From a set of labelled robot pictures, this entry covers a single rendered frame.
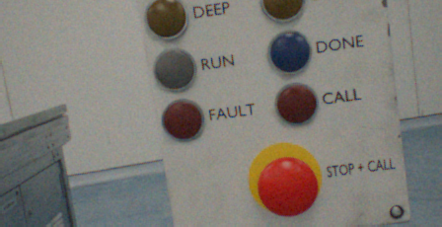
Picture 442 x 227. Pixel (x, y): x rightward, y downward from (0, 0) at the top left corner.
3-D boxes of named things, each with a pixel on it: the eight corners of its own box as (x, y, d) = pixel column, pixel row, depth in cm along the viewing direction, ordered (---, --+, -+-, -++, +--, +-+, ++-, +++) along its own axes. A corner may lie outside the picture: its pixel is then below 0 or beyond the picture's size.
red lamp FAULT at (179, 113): (204, 137, 32) (198, 99, 32) (166, 143, 33) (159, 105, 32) (205, 135, 33) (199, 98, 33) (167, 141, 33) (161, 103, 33)
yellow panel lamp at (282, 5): (307, 16, 31) (302, -27, 31) (265, 22, 31) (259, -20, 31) (305, 17, 32) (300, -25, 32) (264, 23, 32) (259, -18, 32)
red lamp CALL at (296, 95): (320, 121, 32) (315, 82, 32) (279, 127, 32) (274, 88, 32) (318, 119, 33) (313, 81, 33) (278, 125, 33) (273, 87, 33)
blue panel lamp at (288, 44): (314, 69, 32) (308, 29, 31) (272, 75, 32) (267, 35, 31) (312, 69, 32) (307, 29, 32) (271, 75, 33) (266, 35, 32)
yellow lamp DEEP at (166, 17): (188, 34, 32) (182, -8, 31) (148, 39, 32) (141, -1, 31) (189, 35, 32) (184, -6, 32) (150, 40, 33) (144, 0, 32)
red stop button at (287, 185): (324, 216, 31) (316, 157, 30) (262, 224, 31) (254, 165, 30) (313, 194, 35) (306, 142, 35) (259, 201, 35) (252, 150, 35)
